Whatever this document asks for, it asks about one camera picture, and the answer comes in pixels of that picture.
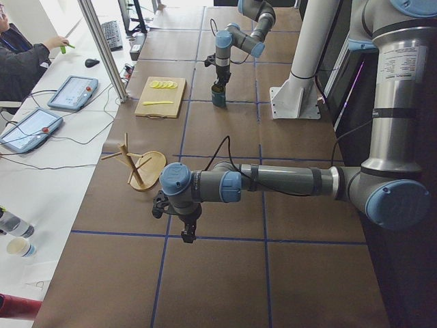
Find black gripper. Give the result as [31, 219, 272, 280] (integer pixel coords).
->
[216, 65, 231, 83]
[178, 208, 202, 243]

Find blue cup yellow inside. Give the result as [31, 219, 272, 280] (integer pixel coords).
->
[211, 84, 226, 108]

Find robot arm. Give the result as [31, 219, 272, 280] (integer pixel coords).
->
[209, 0, 276, 87]
[152, 1, 436, 243]

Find wooden cup rack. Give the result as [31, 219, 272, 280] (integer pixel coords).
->
[100, 133, 167, 192]

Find paper cup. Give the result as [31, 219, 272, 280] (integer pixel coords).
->
[6, 237, 36, 258]

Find blue tape strip lengthwise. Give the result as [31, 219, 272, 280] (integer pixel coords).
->
[150, 16, 203, 328]

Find blue tape strip far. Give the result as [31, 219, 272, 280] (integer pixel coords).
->
[251, 6, 274, 328]

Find wooden cutting board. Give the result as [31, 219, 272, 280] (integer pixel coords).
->
[135, 77, 186, 118]

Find lemon slices row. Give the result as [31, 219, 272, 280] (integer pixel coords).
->
[149, 80, 178, 89]

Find white pillar with base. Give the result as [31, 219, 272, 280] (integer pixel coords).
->
[270, 0, 340, 120]

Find yellow toy knife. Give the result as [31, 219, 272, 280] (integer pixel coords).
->
[142, 100, 174, 106]

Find black box with label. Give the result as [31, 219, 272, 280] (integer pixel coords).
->
[129, 33, 147, 61]

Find black keyboard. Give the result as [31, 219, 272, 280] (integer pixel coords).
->
[100, 20, 123, 51]

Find black computer mouse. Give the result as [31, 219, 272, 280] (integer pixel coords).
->
[85, 58, 100, 68]

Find teach pendant far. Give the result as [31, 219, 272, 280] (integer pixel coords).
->
[47, 75, 98, 111]

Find teach pendant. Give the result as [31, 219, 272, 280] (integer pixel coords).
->
[1, 108, 64, 154]
[47, 75, 98, 111]

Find clear water bottle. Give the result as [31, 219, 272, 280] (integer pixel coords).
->
[1, 207, 34, 238]

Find teach pendant near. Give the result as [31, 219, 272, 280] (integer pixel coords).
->
[1, 108, 64, 154]

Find person in dark jacket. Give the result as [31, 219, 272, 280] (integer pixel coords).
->
[1, 5, 70, 102]

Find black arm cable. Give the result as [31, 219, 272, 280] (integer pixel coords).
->
[203, 135, 376, 196]

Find aluminium frame post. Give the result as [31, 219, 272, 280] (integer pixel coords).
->
[78, 0, 128, 103]

